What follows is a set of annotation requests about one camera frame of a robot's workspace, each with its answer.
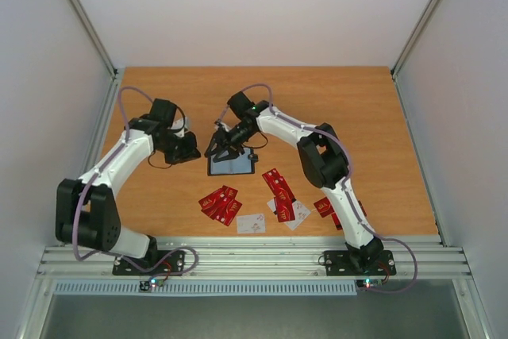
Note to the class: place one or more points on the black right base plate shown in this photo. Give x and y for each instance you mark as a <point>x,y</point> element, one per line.
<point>338,263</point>

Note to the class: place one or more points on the aluminium rail base front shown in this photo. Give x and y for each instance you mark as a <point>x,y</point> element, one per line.
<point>262,257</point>

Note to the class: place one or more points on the red card upper centre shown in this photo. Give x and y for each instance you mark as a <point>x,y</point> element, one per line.
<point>278,185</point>

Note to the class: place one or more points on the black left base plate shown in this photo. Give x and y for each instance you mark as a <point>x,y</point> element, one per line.
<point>174,263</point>

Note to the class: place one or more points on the white card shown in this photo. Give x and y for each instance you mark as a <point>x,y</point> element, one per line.
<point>301,212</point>
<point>251,224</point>

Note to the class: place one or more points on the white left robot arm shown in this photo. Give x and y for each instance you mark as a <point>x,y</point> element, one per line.
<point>86,208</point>

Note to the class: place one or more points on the aluminium frame post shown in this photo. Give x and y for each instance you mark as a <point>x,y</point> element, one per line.
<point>426,16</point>
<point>95,39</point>

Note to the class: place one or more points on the black leather card holder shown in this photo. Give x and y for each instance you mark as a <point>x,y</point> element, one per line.
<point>244,164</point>

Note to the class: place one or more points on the left small circuit board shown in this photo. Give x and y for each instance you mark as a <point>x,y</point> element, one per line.
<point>152,284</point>

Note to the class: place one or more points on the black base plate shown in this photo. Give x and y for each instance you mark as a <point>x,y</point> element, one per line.
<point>338,263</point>
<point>174,263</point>

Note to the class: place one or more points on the right small circuit board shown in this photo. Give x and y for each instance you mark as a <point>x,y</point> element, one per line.
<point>370,283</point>

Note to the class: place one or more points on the small circuit board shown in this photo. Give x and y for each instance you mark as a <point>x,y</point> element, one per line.
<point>370,283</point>
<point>152,284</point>

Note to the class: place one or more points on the white card right centre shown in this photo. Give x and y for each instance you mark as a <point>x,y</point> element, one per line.
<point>301,212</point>

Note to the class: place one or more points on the right aluminium frame post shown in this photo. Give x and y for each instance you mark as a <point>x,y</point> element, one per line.
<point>426,16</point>

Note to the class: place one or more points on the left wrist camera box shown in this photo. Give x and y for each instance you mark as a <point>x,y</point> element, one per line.
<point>180,125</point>

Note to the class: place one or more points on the red vip card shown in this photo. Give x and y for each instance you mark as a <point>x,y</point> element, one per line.
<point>336,219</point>
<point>226,214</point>
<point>324,207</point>
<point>212,201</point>
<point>284,209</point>

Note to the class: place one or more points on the grey slotted cable duct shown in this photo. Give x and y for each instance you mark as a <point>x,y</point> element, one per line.
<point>207,288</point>

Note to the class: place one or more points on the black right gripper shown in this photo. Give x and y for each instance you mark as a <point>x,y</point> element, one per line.
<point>224,137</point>

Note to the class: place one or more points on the red card under left pile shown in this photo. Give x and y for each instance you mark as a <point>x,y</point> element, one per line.
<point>228,193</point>

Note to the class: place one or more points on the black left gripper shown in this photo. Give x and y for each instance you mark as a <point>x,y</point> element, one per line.
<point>190,153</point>

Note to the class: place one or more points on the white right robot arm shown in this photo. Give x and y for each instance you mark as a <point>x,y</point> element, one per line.
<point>324,162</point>

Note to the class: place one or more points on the left aluminium frame post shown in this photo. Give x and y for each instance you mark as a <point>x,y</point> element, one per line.
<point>95,39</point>

